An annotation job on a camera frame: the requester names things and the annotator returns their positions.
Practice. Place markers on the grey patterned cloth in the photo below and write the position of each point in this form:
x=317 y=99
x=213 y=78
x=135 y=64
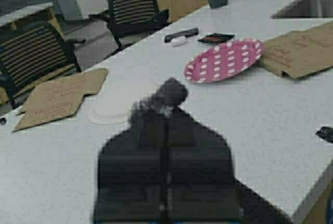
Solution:
x=170 y=95

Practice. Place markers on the pink polka dot plate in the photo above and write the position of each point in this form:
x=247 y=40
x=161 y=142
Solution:
x=224 y=61

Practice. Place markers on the black remote control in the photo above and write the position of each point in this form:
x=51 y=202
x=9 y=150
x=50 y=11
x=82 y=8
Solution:
x=186 y=33

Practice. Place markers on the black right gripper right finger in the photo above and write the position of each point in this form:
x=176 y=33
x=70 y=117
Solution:
x=203 y=187

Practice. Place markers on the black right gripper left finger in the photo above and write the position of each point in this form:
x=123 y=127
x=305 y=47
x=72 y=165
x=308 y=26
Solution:
x=131 y=181

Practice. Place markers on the steel island sink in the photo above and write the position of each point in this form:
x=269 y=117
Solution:
x=305 y=9

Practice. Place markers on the flat brown cardboard sheet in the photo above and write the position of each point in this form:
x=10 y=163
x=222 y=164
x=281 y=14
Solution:
x=57 y=99

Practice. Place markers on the white paper plate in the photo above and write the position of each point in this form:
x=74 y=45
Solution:
x=110 y=111

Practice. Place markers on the white earbud case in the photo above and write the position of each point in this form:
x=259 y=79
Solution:
x=178 y=41

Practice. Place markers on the black mesh office chair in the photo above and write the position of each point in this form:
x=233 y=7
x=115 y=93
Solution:
x=130 y=17

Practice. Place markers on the wooden kitchen island cabinet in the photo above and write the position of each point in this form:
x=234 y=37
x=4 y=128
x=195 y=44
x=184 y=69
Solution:
x=313 y=207

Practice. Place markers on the black wallet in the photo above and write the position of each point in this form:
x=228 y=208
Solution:
x=216 y=38

